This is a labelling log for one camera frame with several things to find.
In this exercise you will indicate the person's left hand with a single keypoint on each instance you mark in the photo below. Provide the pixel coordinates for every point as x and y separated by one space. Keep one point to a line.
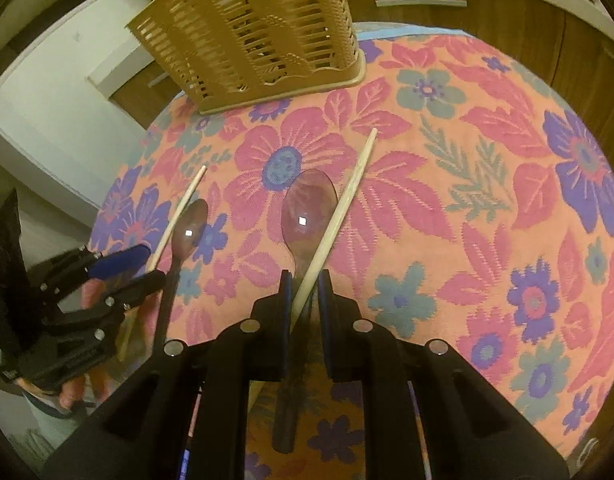
72 395

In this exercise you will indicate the clear purple plastic spoon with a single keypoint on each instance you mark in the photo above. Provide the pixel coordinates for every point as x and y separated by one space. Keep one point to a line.
307 210
189 230

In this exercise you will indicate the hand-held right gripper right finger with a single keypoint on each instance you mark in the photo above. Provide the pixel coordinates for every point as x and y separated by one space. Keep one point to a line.
324 320

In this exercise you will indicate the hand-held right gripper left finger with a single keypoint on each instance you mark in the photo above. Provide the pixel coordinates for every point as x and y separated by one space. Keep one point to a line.
285 310

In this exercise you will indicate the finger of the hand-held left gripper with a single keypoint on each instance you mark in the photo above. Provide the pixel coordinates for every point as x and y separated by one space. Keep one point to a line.
137 289
119 264

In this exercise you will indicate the white refrigerator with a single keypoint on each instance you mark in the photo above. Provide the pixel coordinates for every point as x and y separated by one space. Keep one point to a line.
47 75

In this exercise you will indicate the wooden chopstick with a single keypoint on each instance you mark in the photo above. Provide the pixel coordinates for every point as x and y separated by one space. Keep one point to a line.
337 215
184 205

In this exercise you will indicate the floral table cloth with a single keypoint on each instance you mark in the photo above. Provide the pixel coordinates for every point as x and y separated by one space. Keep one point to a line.
437 210

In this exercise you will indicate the tan plastic utensil basket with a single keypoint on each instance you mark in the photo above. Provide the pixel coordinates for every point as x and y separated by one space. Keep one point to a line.
247 35

